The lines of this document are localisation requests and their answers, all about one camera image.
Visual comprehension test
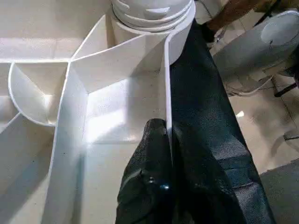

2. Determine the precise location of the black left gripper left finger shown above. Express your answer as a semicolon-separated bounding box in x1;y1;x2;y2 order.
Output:
115;119;174;224

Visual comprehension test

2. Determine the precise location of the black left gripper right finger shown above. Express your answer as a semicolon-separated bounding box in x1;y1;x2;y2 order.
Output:
171;122;248;224

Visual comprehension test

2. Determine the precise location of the white plastic table leg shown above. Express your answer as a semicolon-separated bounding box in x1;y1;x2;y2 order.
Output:
110;0;193;31

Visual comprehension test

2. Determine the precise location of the bare person forearm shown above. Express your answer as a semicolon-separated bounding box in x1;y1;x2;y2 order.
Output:
206;0;263;32

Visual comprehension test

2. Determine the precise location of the grey robot body shell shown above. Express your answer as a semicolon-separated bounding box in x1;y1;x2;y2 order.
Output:
259;158;299;224

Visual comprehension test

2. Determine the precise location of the black work mat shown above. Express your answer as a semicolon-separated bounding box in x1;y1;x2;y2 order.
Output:
169;19;277;224

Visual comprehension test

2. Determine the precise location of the black folding stand leg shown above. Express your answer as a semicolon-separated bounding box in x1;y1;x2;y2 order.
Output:
273;80;299;98

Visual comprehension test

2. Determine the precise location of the person in grey trousers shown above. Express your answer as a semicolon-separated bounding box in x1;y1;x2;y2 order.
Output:
211;9;299;85

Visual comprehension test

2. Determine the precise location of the grey floor cable bundle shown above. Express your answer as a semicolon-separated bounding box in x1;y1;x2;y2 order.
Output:
223;75;276;97

